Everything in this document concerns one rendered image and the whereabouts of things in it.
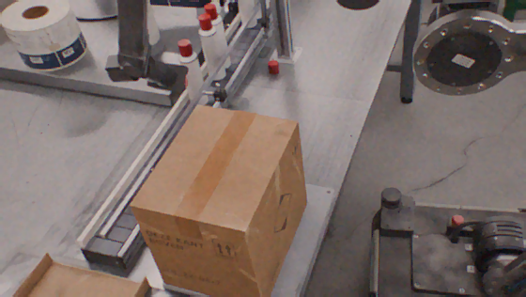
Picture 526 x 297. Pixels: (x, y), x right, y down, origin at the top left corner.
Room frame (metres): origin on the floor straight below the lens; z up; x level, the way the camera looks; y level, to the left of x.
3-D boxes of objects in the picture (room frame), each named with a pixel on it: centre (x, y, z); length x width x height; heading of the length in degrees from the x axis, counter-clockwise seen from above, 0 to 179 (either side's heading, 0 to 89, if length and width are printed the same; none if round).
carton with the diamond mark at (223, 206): (0.82, 0.09, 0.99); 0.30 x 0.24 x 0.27; 152
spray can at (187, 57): (1.32, 0.16, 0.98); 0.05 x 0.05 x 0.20
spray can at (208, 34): (1.43, 0.10, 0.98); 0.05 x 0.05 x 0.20
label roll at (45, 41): (1.70, 0.61, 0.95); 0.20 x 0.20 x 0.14
